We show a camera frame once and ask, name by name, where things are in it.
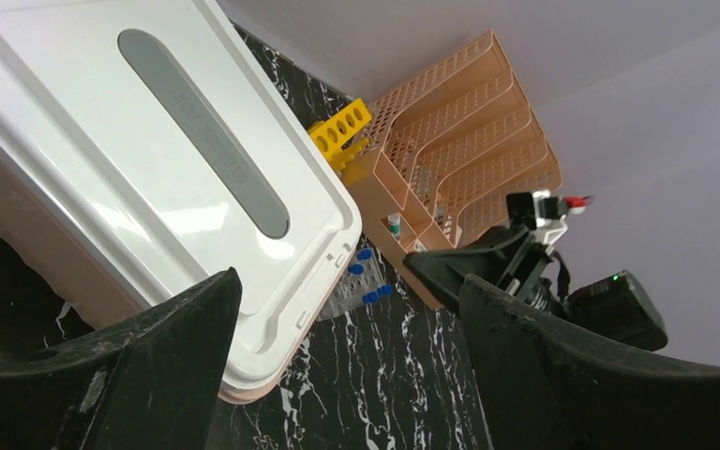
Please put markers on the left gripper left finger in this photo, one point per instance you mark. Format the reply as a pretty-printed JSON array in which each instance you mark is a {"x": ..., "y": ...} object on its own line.
[{"x": 148, "y": 382}]

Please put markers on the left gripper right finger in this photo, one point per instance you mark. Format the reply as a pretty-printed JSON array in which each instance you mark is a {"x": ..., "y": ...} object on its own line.
[{"x": 545, "y": 383}]

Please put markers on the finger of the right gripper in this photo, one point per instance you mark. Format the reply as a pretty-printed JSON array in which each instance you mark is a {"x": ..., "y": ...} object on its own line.
[{"x": 493, "y": 257}]

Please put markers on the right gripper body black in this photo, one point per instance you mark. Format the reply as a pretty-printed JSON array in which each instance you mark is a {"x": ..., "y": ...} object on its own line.
[{"x": 615, "y": 307}]

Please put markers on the pink plastic bin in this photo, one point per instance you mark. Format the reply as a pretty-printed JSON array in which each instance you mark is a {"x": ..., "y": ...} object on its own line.
[{"x": 122, "y": 262}]

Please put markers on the white bin lid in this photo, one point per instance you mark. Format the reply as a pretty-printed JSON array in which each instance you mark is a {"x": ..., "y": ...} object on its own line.
[{"x": 149, "y": 104}]

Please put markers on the blue cap tube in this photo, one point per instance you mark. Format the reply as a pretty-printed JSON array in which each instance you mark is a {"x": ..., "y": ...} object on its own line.
[
  {"x": 384, "y": 290},
  {"x": 356, "y": 269},
  {"x": 370, "y": 298},
  {"x": 364, "y": 254}
]

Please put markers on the green white tube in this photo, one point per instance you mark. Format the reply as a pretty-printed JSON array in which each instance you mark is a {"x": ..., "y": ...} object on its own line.
[{"x": 394, "y": 225}]

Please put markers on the pink desk organizer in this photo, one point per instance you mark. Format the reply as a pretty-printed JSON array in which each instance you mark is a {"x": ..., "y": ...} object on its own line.
[{"x": 446, "y": 147}]

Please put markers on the blue cap tube in rack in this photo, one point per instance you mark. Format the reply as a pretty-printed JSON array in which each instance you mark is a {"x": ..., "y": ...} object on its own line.
[{"x": 364, "y": 254}]

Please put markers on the clear acrylic tube rack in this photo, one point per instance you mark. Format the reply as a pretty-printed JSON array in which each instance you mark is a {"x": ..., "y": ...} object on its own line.
[{"x": 348, "y": 293}]

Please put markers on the yellow test tube rack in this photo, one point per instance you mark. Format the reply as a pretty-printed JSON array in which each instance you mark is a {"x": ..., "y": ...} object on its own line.
[{"x": 334, "y": 136}]

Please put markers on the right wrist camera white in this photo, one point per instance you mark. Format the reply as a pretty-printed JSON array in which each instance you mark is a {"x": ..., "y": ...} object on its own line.
[{"x": 543, "y": 213}]

